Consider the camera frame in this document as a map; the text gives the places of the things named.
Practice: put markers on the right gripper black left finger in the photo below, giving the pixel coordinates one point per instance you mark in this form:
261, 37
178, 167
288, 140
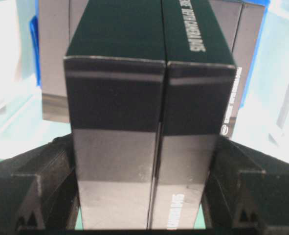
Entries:
38, 188

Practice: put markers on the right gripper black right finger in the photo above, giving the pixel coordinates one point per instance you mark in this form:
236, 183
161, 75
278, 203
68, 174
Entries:
246, 190

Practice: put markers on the black camera box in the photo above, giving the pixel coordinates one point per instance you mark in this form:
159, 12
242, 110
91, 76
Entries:
240, 22
148, 82

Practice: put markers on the clear plastic storage case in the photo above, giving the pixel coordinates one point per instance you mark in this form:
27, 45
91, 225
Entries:
32, 114

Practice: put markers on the blue liner in case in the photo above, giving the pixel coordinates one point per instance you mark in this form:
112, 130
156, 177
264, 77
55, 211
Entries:
53, 26

